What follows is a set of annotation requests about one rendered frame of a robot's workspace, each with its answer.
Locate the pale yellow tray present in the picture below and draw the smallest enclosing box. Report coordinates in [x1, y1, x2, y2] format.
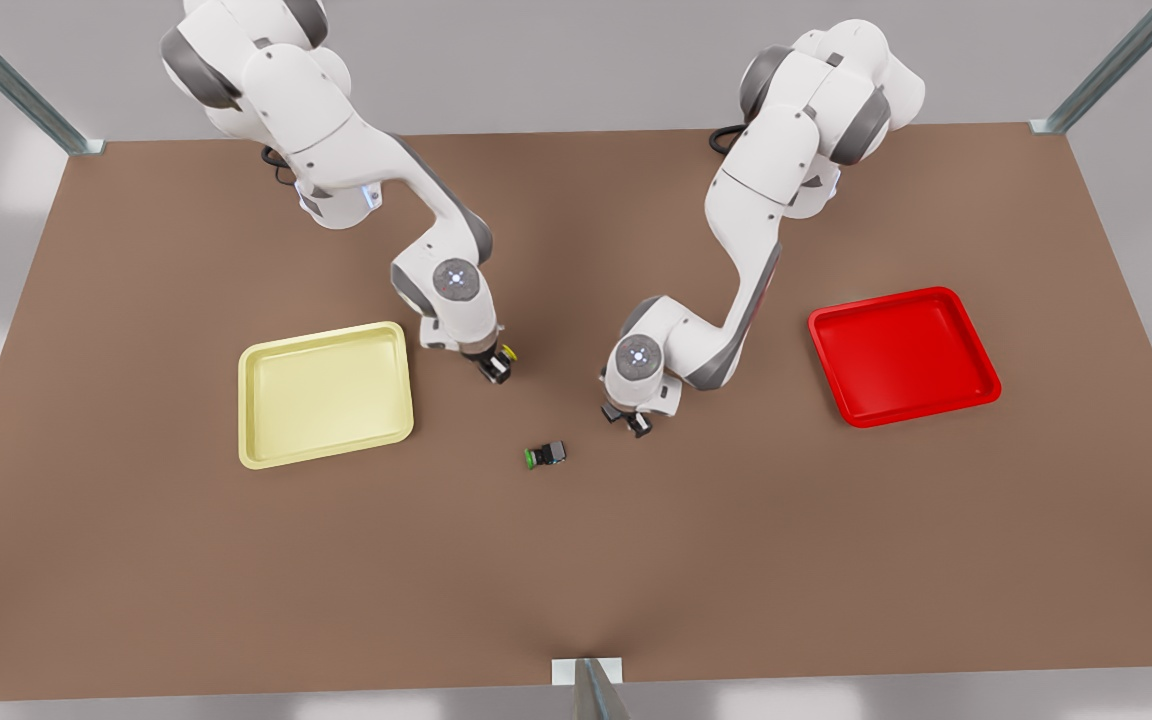
[238, 321, 415, 470]

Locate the red tray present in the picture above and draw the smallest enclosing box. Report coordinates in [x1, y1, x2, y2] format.
[808, 286, 1003, 429]

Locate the silver frame post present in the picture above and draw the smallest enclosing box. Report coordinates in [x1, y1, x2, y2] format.
[0, 3, 105, 156]
[1030, 0, 1152, 136]
[551, 657, 633, 720]

